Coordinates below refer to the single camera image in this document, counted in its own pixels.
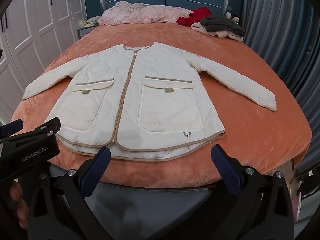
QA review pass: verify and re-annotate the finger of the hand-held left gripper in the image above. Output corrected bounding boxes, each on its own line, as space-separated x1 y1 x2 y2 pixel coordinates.
35 117 62 135
0 119 24 138

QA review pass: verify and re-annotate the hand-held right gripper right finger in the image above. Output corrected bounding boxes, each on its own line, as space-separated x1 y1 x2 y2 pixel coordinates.
211 144 296 240

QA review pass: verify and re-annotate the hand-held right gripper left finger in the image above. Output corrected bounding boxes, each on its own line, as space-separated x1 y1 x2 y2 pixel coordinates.
27 146 111 240

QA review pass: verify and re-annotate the white quilted jacket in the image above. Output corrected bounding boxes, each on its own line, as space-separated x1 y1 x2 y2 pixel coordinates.
22 41 277 161

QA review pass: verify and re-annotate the person's left hand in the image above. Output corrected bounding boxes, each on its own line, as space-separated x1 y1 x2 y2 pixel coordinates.
9 180 29 230

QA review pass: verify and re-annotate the orange plush blanket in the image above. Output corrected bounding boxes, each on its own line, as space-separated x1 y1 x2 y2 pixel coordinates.
10 21 313 189

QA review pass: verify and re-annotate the grey nightstand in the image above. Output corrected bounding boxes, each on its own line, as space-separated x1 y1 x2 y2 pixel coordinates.
77 26 98 40

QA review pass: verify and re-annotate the white panelled wardrobe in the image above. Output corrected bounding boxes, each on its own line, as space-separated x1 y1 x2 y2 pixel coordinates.
0 0 87 120

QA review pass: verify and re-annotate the pale yellow cloth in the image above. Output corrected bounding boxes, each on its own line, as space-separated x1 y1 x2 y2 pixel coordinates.
79 16 102 28

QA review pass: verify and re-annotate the cream fleece garment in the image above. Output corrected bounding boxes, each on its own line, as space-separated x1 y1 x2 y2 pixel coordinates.
191 21 244 42

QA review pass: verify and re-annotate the grey knit sweater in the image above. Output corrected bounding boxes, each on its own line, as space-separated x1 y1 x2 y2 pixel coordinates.
200 16 246 37

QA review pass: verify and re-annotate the pink floral quilt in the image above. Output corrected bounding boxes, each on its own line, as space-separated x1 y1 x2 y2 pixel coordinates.
97 1 194 27

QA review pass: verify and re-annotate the grey pleated curtain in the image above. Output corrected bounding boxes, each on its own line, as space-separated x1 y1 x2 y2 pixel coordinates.
240 0 320 135

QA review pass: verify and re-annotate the black and white plush toy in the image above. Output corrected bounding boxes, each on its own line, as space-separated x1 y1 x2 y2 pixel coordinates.
226 11 241 23

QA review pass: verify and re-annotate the red garment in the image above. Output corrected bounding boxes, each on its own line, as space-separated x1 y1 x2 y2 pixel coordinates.
176 7 212 27

